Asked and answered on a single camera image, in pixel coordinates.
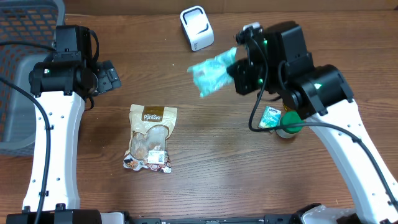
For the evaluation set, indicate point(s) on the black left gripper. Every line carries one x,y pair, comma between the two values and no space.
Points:
107,76

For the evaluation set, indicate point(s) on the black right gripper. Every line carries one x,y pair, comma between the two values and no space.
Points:
242,71

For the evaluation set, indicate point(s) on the teal tissue pack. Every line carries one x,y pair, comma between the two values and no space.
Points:
270,118

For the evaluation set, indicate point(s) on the teal wafer packet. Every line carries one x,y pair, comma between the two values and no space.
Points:
211,75

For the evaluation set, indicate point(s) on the brown snack bag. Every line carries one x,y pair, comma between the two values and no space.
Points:
151,126

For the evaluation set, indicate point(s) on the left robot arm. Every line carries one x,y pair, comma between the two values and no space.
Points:
59,89

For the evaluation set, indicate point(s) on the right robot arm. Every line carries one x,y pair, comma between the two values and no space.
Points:
325,103

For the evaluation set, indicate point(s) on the white barcode scanner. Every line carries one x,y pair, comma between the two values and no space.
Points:
196,28

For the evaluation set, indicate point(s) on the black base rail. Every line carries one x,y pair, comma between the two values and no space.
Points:
217,221

